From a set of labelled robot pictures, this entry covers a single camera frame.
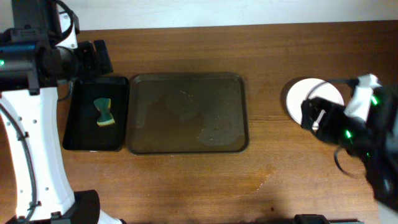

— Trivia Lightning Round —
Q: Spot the black base block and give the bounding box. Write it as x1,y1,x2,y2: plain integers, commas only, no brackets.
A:
293,214,364,224

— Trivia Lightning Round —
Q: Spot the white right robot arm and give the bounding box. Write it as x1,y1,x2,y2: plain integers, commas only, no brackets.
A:
300,74,397,212

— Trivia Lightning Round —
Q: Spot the green and yellow sponge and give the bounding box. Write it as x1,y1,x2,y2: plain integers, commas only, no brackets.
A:
94,98,115,127

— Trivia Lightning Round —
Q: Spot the brown translucent serving tray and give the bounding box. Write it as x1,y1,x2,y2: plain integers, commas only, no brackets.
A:
125,72,249,155

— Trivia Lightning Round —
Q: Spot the black rectangular sponge tray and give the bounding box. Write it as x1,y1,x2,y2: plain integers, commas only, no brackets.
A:
62,77,129,152

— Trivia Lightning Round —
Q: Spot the pink plate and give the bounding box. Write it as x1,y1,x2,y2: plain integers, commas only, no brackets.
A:
285,78,344,124

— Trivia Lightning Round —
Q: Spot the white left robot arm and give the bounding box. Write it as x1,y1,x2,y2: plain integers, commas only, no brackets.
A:
1,29,117,223

